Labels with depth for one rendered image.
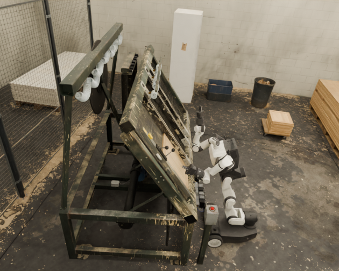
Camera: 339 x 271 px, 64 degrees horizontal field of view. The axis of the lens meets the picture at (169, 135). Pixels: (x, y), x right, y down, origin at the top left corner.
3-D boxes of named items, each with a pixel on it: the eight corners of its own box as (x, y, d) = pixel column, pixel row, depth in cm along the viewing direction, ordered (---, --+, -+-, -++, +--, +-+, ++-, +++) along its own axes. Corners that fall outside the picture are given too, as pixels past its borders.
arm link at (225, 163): (215, 177, 249) (230, 167, 237) (208, 168, 250) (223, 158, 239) (220, 173, 257) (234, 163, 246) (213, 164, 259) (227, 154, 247)
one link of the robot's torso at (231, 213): (236, 213, 360) (233, 187, 335) (239, 225, 343) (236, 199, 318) (224, 214, 362) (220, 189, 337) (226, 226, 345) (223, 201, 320)
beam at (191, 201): (188, 224, 276) (198, 221, 273) (182, 217, 270) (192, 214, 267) (183, 118, 460) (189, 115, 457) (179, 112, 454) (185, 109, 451)
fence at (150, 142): (187, 197, 290) (190, 195, 289) (139, 131, 245) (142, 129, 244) (186, 193, 294) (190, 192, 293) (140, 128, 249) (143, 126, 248)
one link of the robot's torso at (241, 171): (244, 171, 316) (241, 160, 307) (247, 179, 305) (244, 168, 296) (221, 177, 321) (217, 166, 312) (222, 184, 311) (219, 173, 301)
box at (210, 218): (216, 226, 277) (218, 214, 267) (204, 225, 276) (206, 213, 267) (214, 216, 287) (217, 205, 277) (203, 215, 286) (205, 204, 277)
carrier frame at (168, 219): (186, 265, 318) (195, 219, 272) (69, 258, 315) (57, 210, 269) (183, 152, 501) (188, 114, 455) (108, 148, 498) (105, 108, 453)
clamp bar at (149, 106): (185, 168, 329) (203, 161, 322) (132, 88, 273) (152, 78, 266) (185, 163, 337) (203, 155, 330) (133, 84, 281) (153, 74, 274)
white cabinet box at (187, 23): (190, 103, 673) (201, 15, 561) (167, 100, 679) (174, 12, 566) (192, 93, 724) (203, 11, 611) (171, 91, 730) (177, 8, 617)
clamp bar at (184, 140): (184, 147, 365) (200, 140, 358) (136, 73, 309) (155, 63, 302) (184, 143, 373) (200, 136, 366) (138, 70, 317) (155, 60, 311)
